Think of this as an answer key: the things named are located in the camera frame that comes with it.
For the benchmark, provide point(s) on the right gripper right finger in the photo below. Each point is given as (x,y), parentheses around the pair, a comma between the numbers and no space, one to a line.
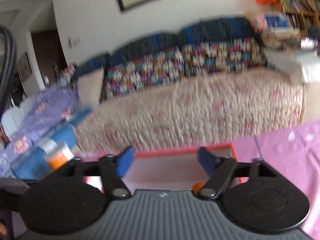
(220,171)

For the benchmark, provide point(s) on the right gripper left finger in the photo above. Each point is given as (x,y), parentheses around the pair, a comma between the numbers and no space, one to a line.
(112,169)

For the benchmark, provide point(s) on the small tangerine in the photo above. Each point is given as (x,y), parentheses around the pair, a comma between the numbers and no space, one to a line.
(197,187)

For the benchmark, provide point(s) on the orange cardboard box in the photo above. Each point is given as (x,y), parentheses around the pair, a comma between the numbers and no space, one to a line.
(175,169)

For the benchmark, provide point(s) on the orange white cup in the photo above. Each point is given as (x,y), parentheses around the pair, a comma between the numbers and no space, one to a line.
(58,156)

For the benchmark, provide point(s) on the floral quilted bedspread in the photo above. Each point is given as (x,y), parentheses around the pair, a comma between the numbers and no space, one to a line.
(195,111)

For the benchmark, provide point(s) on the pink tablecloth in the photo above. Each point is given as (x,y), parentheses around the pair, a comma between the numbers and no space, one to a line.
(293,152)

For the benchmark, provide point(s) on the beige cushion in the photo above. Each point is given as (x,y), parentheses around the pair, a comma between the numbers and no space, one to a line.
(89,88)

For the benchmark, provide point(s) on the purple floral blanket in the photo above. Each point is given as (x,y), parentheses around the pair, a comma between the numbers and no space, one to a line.
(49,108)

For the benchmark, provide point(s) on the floral pillow left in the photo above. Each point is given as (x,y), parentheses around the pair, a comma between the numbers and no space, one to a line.
(152,70)

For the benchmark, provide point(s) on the floral pillow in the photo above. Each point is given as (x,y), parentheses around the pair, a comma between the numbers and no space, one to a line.
(227,56)
(152,70)

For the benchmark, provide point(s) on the floral pillow right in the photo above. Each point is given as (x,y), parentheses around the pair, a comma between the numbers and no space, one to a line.
(227,56)

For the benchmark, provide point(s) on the blue patterned back cushion left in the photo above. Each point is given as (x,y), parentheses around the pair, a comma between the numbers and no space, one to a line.
(143,47)

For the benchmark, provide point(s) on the blue patterned cushion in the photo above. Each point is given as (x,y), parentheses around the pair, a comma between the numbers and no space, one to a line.
(216,30)
(143,47)

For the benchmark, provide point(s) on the blue patterned back cushion right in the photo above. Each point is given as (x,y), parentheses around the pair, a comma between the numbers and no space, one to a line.
(216,30)

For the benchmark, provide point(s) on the stack of books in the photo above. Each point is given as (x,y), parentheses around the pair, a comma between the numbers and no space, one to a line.
(285,48)

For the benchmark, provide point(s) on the wooden bookshelf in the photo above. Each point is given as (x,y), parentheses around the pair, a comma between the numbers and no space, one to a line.
(302,14)

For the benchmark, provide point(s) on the framed picture on wall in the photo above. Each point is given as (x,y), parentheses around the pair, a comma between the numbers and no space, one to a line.
(24,68)

